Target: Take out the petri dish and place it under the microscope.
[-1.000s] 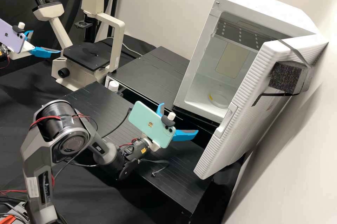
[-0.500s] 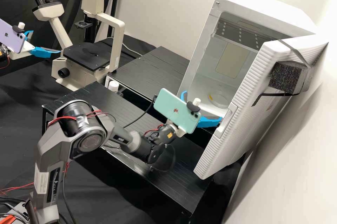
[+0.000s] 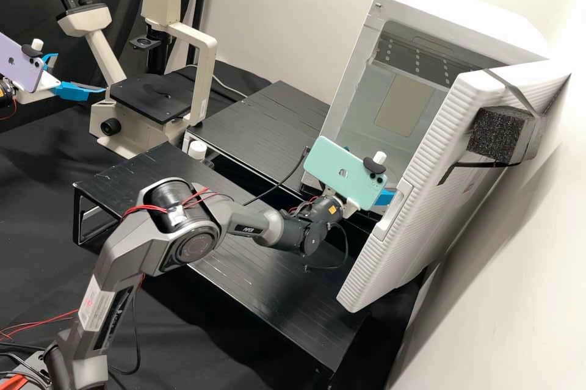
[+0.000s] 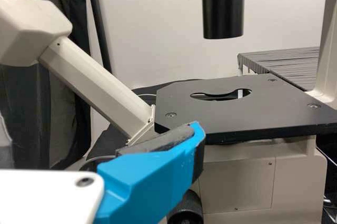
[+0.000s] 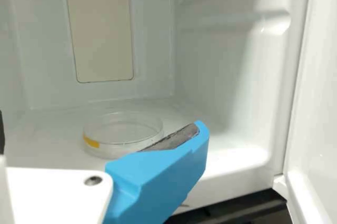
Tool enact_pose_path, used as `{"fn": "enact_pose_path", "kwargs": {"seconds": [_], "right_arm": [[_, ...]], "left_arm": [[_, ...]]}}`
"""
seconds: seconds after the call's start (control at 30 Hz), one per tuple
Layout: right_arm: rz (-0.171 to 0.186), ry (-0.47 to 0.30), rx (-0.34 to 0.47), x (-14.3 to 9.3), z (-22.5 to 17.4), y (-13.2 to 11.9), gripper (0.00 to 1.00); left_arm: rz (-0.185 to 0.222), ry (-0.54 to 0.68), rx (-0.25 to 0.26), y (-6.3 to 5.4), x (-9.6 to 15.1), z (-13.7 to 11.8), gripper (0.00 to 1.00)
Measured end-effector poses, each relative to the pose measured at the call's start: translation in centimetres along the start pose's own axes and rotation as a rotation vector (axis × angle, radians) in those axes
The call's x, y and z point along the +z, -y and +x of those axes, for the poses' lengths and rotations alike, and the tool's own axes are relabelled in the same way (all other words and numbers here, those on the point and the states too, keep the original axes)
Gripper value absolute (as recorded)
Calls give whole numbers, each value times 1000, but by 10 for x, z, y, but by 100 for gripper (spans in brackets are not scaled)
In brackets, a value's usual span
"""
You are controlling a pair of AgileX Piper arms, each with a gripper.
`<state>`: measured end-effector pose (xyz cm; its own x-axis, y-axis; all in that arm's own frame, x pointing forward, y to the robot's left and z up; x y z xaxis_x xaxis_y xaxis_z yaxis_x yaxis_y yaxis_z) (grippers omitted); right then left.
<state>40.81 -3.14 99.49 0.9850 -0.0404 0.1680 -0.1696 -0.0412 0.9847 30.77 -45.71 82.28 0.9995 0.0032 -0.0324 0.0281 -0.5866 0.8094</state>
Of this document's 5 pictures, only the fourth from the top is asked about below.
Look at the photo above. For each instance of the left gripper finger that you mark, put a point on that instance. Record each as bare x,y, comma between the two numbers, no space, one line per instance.
147,176

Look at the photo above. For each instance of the cream microscope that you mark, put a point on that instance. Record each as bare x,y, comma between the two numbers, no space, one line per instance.
237,108

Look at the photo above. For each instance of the black platform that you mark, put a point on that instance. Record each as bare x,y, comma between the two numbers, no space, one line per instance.
287,63

